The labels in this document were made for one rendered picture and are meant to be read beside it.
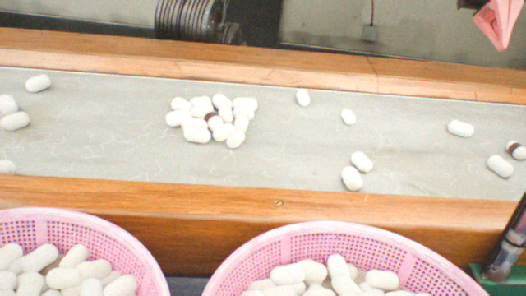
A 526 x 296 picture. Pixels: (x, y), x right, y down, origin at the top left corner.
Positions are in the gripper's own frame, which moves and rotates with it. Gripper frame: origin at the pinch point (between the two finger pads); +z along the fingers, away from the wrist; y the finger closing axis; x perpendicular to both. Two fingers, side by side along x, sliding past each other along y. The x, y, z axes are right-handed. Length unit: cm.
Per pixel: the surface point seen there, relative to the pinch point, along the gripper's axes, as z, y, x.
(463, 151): 17.7, -7.6, 0.8
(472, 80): 0.5, 2.3, 11.9
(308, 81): 3.8, -28.4, 11.3
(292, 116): 12.6, -32.2, 5.2
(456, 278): 35.8, -20.3, -17.4
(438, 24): -110, 80, 159
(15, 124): 19, -69, -2
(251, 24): -106, -28, 171
